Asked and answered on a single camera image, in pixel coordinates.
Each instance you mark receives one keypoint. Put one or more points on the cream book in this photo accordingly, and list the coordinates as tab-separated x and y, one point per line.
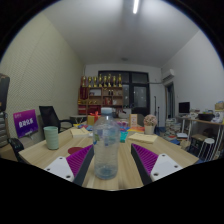
79	132

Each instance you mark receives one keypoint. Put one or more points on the black suitcase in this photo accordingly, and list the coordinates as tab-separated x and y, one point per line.
16	146

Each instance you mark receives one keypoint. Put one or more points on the yellow gift box red ribbon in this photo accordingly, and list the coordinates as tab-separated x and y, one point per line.
91	120

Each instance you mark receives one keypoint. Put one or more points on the black computer monitor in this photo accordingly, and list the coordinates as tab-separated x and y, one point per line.
184	107

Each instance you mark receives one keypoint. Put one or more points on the teal book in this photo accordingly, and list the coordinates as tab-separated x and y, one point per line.
123	136

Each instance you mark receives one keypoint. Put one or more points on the pink flowers in white pot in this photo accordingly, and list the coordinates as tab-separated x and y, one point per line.
150	121

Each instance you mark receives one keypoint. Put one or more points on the brown wooden stool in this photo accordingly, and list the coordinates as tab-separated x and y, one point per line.
197	137

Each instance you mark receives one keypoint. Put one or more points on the pale yellow book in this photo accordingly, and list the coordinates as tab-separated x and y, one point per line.
143	138

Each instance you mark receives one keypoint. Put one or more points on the light green cup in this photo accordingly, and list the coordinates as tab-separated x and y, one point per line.
51	138

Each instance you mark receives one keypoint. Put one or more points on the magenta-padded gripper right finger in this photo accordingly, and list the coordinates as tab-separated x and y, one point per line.
165	165

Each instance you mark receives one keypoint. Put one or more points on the ceiling tube light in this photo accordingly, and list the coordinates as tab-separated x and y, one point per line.
136	6

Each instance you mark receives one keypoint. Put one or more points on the long wooden side desk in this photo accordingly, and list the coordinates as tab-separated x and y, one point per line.
203	121

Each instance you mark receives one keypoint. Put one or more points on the black office chair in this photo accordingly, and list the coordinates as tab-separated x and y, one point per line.
49	116

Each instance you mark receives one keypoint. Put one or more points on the clear plastic water bottle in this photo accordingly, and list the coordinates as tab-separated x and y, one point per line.
106	146

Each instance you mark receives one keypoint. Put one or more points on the dark framed glass door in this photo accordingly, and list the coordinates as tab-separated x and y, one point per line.
140	95

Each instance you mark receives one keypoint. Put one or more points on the orange book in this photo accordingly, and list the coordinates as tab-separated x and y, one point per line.
136	129

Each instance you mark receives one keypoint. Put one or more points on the white wall air conditioner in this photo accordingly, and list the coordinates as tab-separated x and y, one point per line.
168	74

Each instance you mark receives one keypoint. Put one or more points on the white round stool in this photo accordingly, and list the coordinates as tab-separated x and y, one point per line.
207	141

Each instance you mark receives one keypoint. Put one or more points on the purple sign board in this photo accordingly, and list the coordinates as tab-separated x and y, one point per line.
25	123

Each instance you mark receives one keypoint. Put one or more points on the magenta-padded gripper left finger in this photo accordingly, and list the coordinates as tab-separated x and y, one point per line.
60	166

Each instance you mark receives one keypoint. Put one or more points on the wooden shelf unit with trophies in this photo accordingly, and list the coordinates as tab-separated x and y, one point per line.
100	96

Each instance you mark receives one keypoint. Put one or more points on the orange standing card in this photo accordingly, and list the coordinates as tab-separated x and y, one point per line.
133	120

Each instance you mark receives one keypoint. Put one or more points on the dark grey bag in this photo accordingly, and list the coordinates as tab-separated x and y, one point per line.
4	91

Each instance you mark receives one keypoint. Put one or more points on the silver ribbed suitcase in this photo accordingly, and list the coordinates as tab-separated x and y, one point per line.
3	130

